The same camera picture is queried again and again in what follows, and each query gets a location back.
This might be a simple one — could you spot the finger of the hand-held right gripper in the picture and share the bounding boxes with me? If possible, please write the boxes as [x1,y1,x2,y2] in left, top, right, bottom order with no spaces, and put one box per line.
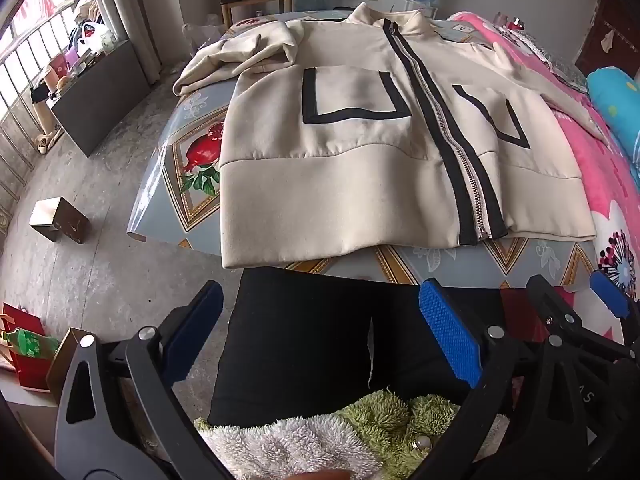
[590,270,631,319]
[525,275,640,361]

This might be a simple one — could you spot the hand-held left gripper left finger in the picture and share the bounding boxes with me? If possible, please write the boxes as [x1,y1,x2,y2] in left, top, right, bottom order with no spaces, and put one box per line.
[54,280,236,480]

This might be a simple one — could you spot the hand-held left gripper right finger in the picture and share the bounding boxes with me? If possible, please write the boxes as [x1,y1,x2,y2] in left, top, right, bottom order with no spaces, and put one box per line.
[410,279,618,480]

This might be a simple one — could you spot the beige jacket with black trim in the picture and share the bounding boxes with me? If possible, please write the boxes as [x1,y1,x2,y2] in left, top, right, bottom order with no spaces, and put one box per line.
[172,2,608,270]

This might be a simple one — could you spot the person's left hand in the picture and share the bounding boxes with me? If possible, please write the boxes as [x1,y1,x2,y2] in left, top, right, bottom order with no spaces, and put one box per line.
[292,469,352,480]

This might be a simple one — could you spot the person's black pants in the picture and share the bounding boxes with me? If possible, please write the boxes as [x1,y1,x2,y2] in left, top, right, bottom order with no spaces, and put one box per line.
[207,266,531,428]

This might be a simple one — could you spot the pink floral blanket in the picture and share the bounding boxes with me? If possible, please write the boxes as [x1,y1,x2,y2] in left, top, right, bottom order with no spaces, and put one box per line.
[447,10,640,346]

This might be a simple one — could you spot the fruit-print tablecloth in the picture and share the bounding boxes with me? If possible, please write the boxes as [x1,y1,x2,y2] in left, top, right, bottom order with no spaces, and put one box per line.
[125,10,601,291]

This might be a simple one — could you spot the brown paper bag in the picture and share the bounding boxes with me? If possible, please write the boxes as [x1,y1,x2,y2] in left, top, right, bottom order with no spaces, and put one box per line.
[47,327,91,401]

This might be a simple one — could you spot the white green fuzzy robe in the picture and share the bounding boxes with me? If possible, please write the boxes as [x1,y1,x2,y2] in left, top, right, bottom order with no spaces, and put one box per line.
[194,389,511,480]

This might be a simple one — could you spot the green plastic bottle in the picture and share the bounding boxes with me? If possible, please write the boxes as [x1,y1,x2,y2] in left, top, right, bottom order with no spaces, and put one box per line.
[2,327,61,360]

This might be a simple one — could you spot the small wooden stool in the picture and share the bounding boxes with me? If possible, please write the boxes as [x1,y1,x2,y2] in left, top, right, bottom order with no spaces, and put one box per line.
[29,196,90,245]

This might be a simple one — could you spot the red paper bag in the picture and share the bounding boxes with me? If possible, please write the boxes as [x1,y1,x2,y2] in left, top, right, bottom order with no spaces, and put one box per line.
[0,302,53,391]

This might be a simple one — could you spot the blue dotted pillow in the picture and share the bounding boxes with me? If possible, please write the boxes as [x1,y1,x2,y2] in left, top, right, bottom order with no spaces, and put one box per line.
[586,67,640,188]

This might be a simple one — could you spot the grey lace cloth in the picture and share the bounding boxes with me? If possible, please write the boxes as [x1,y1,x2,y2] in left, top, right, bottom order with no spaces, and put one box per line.
[505,27,591,93]

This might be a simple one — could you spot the black low cabinet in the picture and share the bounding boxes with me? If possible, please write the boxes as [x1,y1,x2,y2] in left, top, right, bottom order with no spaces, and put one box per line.
[46,40,151,157]

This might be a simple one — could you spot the dark red door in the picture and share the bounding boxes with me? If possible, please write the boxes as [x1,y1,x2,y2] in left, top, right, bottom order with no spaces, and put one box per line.
[575,0,640,81]

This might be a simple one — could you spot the metal window railing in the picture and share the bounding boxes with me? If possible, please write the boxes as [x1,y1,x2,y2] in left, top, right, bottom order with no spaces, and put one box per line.
[0,0,96,201]

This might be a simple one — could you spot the clear plastic bag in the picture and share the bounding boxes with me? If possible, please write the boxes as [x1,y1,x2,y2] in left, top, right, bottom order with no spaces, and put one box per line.
[182,22,223,56]

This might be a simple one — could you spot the white plastic bag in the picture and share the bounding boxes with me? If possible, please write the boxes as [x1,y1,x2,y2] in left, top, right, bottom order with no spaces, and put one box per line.
[77,22,118,53]

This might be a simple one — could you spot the beige curtain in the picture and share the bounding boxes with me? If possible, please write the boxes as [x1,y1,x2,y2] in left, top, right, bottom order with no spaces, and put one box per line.
[92,0,163,86]

